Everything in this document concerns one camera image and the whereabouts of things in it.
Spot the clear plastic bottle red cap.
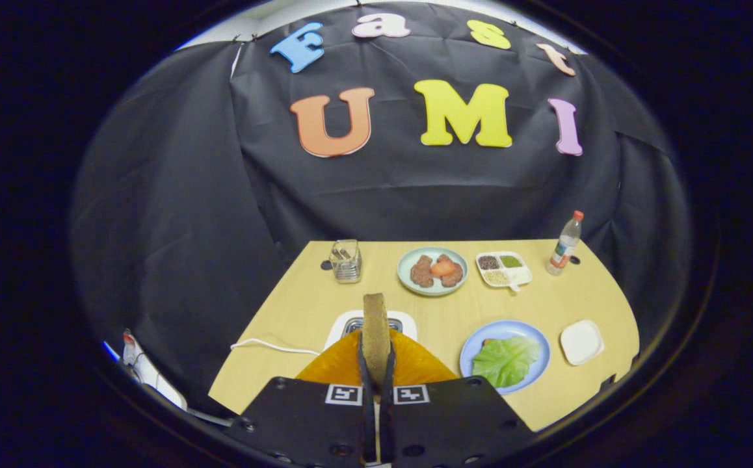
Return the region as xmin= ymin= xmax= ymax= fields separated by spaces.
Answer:
xmin=546 ymin=210 xmax=585 ymax=276

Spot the clear glass utensil holder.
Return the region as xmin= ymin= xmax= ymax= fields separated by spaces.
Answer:
xmin=329 ymin=239 xmax=363 ymax=284

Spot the pale green round plate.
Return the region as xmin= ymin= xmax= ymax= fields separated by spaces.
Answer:
xmin=397 ymin=246 xmax=469 ymax=297

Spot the blue round plate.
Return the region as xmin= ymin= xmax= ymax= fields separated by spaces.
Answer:
xmin=459 ymin=320 xmax=551 ymax=395

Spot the brown toast slice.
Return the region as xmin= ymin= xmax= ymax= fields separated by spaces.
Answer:
xmin=362 ymin=292 xmax=392 ymax=385

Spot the green lettuce leaf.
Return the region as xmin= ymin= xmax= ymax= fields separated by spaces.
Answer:
xmin=471 ymin=335 xmax=542 ymax=389

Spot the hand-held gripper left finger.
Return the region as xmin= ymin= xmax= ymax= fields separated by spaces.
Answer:
xmin=226 ymin=328 xmax=378 ymax=467

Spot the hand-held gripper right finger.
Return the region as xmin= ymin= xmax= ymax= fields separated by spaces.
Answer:
xmin=380 ymin=328 xmax=535 ymax=467

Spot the white toaster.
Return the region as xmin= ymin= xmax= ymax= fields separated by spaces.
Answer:
xmin=323 ymin=310 xmax=418 ymax=352

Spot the white divided condiment tray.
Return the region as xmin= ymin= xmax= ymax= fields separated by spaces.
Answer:
xmin=475 ymin=251 xmax=533 ymax=294

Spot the brown meat patty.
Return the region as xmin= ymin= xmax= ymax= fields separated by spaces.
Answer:
xmin=410 ymin=255 xmax=435 ymax=289
xmin=440 ymin=253 xmax=466 ymax=289

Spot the black backdrop cloth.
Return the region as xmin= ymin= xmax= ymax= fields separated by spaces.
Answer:
xmin=68 ymin=0 xmax=693 ymax=417

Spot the white square plate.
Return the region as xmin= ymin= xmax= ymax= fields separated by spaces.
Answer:
xmin=559 ymin=319 xmax=606 ymax=366

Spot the white object with red tip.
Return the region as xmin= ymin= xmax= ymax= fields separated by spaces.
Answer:
xmin=120 ymin=328 xmax=189 ymax=411

